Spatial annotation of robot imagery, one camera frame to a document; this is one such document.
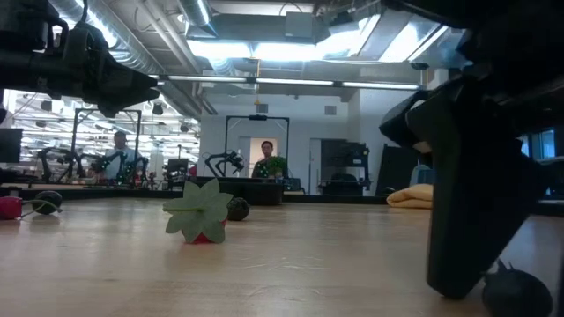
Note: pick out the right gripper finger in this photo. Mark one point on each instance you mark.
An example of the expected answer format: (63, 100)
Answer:
(476, 198)
(561, 286)

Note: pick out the small green background plant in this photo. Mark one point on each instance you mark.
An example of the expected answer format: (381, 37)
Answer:
(276, 165)

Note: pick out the dark cherry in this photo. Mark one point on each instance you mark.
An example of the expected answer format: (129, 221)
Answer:
(47, 201)

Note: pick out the red strawberry green leaves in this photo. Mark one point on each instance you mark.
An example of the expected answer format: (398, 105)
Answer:
(198, 207)

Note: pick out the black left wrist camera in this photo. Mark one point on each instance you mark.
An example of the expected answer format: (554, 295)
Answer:
(77, 44)

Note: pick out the black panel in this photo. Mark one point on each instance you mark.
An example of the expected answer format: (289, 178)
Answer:
(396, 171)

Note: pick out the white office chair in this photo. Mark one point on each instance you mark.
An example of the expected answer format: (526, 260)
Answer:
(420, 176)

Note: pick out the grey wall vent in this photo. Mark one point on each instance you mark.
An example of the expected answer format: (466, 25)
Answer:
(330, 110)
(262, 108)

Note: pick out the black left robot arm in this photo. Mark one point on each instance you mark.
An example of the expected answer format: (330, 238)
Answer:
(26, 66)

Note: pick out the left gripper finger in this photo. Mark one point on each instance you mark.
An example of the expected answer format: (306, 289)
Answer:
(132, 90)

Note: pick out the yellow folded cloth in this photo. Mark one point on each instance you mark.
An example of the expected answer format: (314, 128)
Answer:
(412, 196)

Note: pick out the black equipment rack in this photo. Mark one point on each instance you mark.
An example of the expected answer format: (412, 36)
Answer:
(343, 154)

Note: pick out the long ceiling light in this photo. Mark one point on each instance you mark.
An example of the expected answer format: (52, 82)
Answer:
(308, 82)

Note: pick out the black station frame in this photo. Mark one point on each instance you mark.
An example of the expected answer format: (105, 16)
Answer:
(75, 132)
(257, 117)

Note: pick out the red cherry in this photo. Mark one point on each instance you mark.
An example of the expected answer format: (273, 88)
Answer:
(9, 207)

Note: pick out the blackberry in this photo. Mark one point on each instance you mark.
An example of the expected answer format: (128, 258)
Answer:
(238, 208)

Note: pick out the person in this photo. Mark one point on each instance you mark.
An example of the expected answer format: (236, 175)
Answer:
(119, 141)
(267, 147)

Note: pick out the small dark berry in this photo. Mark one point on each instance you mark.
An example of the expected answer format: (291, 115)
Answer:
(517, 295)

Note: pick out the silver ventilation duct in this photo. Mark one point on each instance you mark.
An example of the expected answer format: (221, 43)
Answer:
(198, 11)
(132, 48)

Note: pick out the black aluminium table frame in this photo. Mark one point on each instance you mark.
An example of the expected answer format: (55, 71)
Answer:
(330, 199)

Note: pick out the dark background monitor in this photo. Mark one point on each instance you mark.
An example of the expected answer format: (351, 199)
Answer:
(11, 145)

